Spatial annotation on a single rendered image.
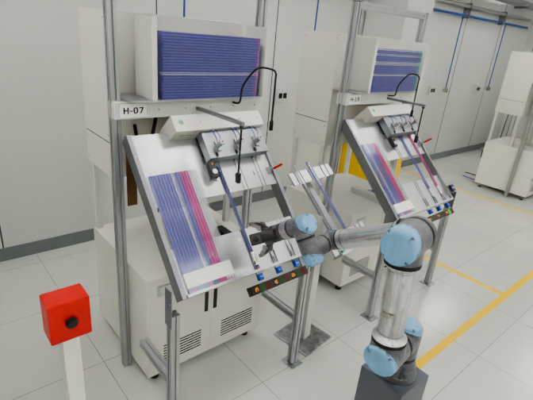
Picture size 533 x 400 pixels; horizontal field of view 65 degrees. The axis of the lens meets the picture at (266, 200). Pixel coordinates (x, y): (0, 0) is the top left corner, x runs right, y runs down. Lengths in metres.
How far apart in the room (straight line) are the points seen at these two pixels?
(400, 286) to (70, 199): 2.69
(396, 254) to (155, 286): 1.13
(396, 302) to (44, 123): 2.63
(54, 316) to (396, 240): 1.15
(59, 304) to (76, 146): 1.94
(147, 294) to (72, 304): 0.47
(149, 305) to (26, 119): 1.73
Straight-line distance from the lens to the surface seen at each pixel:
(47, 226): 3.55
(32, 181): 3.40
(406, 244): 1.30
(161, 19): 2.05
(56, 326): 1.67
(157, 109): 1.90
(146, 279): 1.99
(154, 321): 2.11
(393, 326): 1.47
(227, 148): 1.96
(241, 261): 1.85
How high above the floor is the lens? 1.70
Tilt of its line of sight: 22 degrees down
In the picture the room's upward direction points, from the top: 5 degrees clockwise
